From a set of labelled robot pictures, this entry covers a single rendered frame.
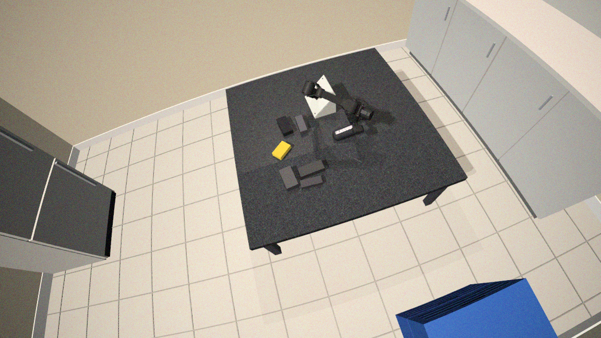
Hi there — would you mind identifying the yellow rectangular block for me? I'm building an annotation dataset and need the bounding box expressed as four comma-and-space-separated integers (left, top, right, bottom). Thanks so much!
272, 141, 291, 160

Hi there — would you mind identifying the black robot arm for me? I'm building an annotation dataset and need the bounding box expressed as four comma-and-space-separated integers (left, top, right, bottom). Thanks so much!
302, 80, 374, 122

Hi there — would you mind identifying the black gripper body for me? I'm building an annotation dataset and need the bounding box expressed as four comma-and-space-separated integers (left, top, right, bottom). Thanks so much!
344, 110, 364, 134

